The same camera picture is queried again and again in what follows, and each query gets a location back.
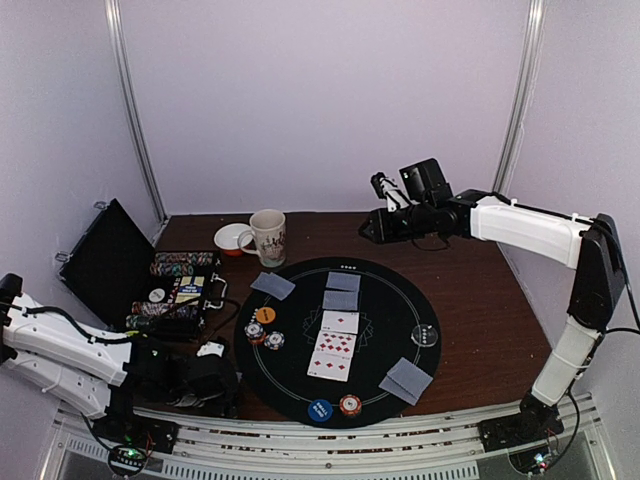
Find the black poker chip case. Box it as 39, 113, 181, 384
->
59, 200, 226, 342

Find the blue card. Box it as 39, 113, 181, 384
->
250, 272, 295, 301
379, 357, 433, 406

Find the face down board card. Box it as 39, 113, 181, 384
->
322, 290, 359, 311
326, 272, 361, 292

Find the blue playing card deck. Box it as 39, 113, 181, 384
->
168, 393, 207, 408

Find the white saucer orange base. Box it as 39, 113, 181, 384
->
213, 223, 251, 257

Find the aluminium front rail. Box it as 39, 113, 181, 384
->
49, 394, 611, 480

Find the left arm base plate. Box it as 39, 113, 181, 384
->
92, 416, 179, 454

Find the chip row in case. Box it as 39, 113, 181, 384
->
131, 302, 198, 318
154, 252, 219, 266
125, 315, 167, 332
150, 262, 195, 277

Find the white floral mug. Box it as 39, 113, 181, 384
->
237, 209, 286, 268

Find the round black poker mat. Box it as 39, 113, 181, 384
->
234, 257, 442, 429

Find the dark white poker chip stack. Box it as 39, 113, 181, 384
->
264, 331, 285, 351

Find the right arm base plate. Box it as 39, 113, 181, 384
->
478, 413, 564, 452

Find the blue small blind button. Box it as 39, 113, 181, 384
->
307, 399, 334, 424

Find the white dealer button in case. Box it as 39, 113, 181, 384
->
148, 288, 166, 303

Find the red poker chip stack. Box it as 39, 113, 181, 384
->
339, 394, 362, 418

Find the blue white poker chip stack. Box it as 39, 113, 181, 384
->
244, 321, 266, 345

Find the orange big blind button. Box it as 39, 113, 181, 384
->
255, 306, 276, 325

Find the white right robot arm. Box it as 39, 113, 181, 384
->
359, 158, 632, 442

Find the texas holdem card box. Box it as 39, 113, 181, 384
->
171, 276, 204, 304

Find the nine of diamonds card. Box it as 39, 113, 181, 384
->
314, 331, 357, 358

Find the three of diamonds card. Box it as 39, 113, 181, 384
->
307, 351, 351, 382

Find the aluminium frame post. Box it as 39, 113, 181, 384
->
104, 0, 168, 223
493, 0, 546, 194

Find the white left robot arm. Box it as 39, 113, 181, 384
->
1, 273, 239, 444

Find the clear dealer button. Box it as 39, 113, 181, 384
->
411, 324, 439, 348

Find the left aluminium frame post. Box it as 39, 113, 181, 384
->
104, 0, 168, 223

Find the right aluminium frame post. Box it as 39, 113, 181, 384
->
493, 0, 546, 194

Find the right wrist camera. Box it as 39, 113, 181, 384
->
370, 172, 415, 213

